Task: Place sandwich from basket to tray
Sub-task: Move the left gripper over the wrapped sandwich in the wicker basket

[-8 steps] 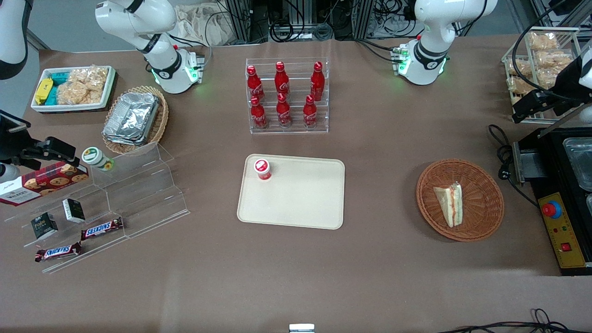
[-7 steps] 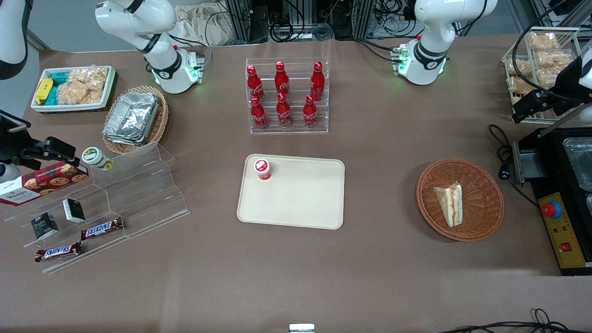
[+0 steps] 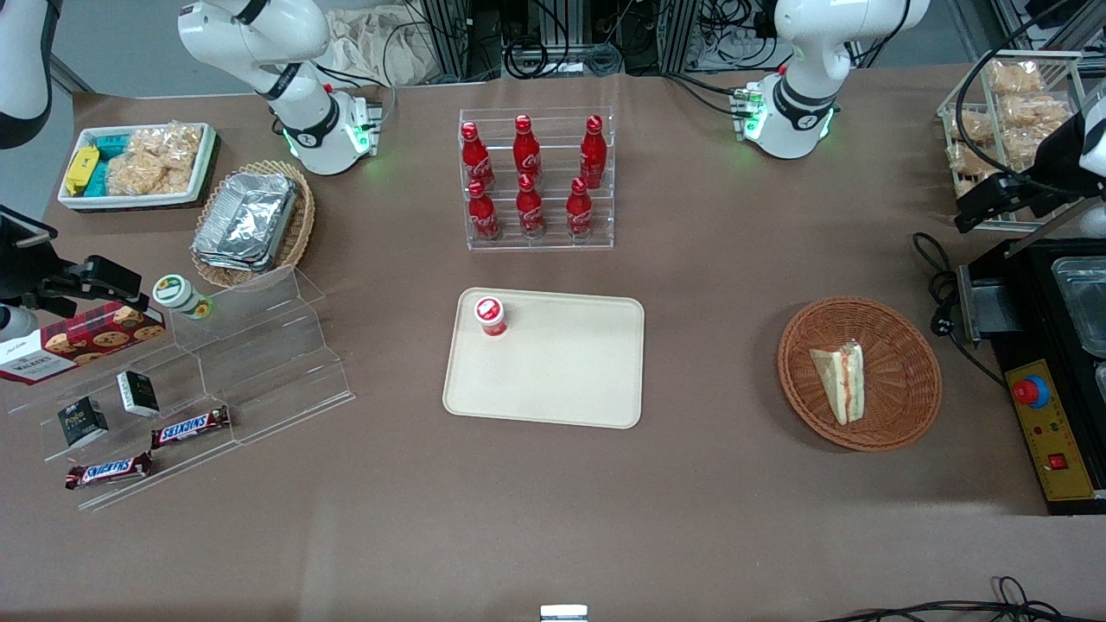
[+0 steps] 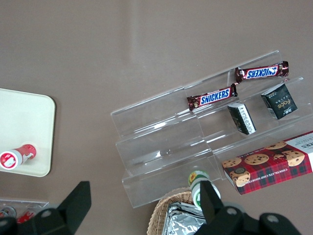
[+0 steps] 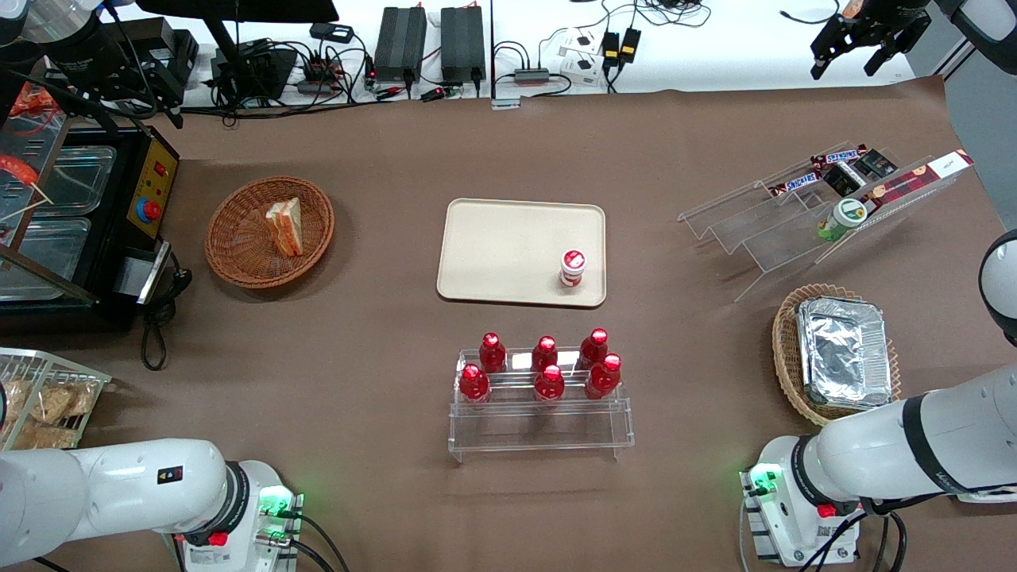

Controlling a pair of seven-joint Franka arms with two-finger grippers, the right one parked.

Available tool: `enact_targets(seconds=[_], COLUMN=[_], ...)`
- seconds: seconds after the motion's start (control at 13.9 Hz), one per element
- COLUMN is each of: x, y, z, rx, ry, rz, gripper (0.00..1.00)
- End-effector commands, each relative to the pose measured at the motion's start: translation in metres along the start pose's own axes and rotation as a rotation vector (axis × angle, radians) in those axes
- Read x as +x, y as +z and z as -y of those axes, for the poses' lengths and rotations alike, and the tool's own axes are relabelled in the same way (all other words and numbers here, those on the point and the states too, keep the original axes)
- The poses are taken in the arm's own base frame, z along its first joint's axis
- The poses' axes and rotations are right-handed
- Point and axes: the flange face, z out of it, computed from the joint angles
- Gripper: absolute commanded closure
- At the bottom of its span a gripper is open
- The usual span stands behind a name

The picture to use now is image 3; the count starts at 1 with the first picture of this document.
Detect steel pan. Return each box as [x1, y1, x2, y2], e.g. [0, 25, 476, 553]
[1052, 257, 1106, 357]

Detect red lid yogurt cup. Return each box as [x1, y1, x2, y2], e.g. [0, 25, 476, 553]
[474, 295, 508, 338]

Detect tangled background cables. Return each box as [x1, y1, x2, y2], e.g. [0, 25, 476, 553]
[501, 0, 627, 80]

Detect red cola bottle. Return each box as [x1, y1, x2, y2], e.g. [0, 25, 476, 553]
[566, 177, 594, 238]
[513, 114, 542, 178]
[580, 114, 607, 189]
[467, 179, 500, 241]
[461, 122, 495, 191]
[516, 173, 546, 238]

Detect beige cloth bag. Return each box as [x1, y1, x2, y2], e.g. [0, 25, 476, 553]
[324, 9, 450, 87]

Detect white rectangular plastic bin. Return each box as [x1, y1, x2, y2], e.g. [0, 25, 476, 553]
[57, 123, 219, 211]

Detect black machine with yellow panel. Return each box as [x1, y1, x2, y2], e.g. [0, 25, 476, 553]
[957, 233, 1106, 517]

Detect clear acrylic stepped display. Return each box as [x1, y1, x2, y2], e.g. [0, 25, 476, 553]
[4, 263, 356, 512]

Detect clear acrylic bottle rack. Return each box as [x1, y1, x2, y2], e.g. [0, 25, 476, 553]
[458, 106, 615, 251]

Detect small black carton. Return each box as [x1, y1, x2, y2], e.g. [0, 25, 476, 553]
[117, 371, 161, 417]
[57, 396, 110, 448]

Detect black floor cables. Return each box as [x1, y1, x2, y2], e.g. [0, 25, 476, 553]
[817, 576, 1106, 622]

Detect black power cable with plug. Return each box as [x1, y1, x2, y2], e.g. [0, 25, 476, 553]
[913, 232, 1007, 387]

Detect beige plastic serving tray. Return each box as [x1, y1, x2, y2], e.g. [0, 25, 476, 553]
[442, 288, 645, 429]

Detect aluminium foil container stack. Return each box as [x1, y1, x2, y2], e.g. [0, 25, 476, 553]
[192, 171, 299, 273]

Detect green lid white jar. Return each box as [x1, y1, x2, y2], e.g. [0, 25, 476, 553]
[153, 274, 213, 321]

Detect brown round wicker basket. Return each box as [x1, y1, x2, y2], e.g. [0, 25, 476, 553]
[777, 296, 944, 453]

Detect yellow snack packet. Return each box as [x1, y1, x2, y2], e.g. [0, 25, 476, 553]
[66, 146, 100, 196]

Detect clear bag of rice crackers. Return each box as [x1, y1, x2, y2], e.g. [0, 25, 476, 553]
[105, 124, 204, 196]

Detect clear bag of fried snacks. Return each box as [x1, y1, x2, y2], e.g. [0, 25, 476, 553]
[1002, 123, 1051, 165]
[986, 59, 1046, 96]
[948, 108, 995, 143]
[948, 143, 1003, 187]
[1001, 93, 1072, 130]

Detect red tartan cookie box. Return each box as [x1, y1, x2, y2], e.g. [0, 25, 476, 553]
[0, 301, 166, 385]

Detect light oval wicker basket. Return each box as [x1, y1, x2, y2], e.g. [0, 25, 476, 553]
[190, 160, 315, 289]

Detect brown snickers bar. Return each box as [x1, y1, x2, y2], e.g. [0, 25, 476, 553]
[65, 452, 154, 491]
[151, 406, 232, 449]

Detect white wire rack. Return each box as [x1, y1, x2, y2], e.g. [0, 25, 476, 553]
[937, 49, 1106, 232]

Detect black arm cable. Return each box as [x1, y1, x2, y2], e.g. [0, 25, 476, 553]
[954, 0, 1091, 195]

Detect triangle sandwich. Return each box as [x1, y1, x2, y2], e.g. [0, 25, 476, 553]
[810, 340, 866, 425]

